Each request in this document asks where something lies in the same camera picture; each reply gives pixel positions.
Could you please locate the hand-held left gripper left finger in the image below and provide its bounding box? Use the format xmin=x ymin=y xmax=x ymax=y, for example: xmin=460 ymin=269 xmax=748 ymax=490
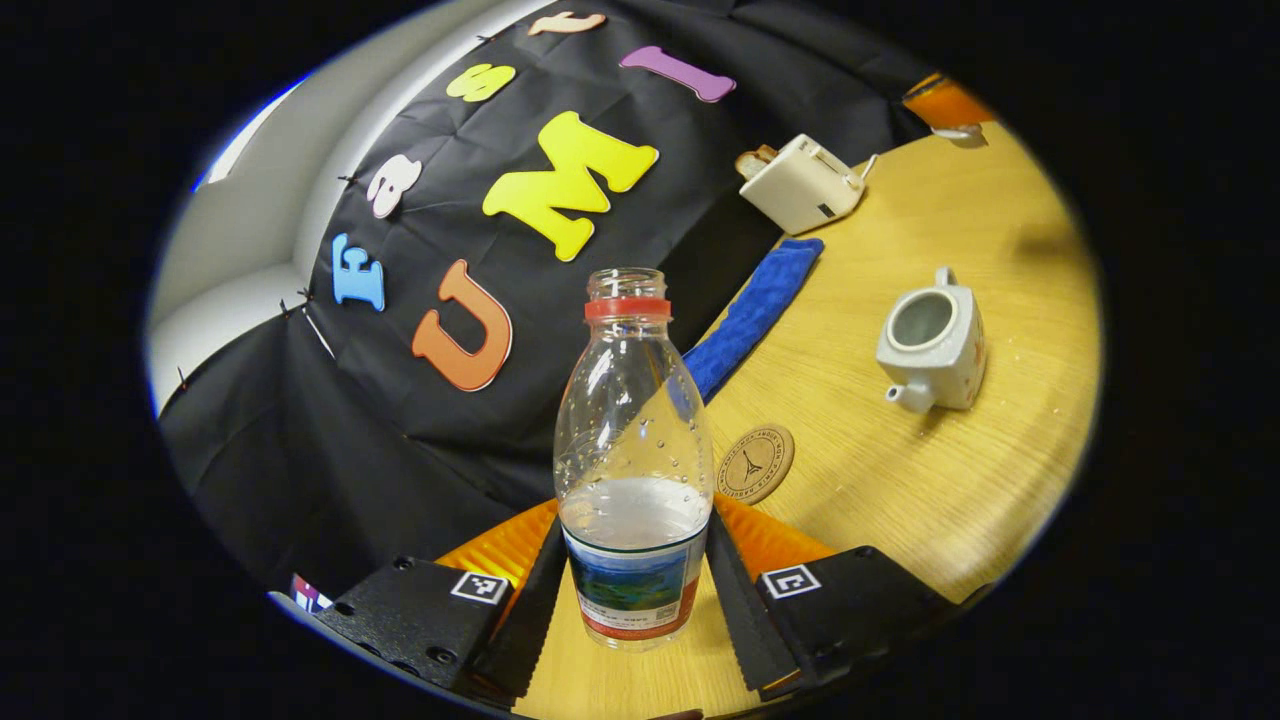
xmin=312 ymin=500 xmax=569 ymax=701

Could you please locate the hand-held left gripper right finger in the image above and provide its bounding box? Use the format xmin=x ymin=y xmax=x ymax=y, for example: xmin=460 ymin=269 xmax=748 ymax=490
xmin=706 ymin=492 xmax=956 ymax=701

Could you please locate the round brown coaster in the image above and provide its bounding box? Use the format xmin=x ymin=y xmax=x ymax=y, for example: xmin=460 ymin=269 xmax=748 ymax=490
xmin=716 ymin=425 xmax=796 ymax=505

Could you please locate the clear plastic water bottle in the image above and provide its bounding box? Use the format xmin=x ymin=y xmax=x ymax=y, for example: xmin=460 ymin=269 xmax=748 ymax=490
xmin=553 ymin=267 xmax=715 ymax=653

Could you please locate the white toaster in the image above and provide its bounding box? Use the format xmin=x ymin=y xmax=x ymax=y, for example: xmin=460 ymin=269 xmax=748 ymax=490
xmin=738 ymin=133 xmax=869 ymax=236

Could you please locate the blue towel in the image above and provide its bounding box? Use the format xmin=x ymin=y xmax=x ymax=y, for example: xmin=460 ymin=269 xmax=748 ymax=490
xmin=683 ymin=237 xmax=826 ymax=404

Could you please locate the black backdrop cloth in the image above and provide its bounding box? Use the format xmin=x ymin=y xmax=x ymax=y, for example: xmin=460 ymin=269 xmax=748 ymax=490
xmin=158 ymin=0 xmax=991 ymax=601

